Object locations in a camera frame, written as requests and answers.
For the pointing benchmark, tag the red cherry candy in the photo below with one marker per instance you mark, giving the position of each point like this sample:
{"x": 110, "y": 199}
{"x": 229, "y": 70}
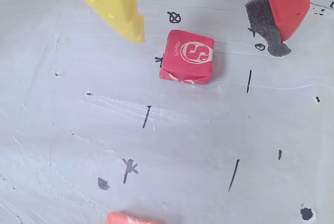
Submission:
{"x": 188, "y": 57}

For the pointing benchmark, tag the orange candy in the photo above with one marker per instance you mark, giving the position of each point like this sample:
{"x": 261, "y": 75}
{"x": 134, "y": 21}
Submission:
{"x": 130, "y": 218}

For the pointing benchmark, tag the white plastic table cover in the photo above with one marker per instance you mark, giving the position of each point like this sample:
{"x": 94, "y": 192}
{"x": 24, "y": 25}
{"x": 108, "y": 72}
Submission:
{"x": 156, "y": 143}

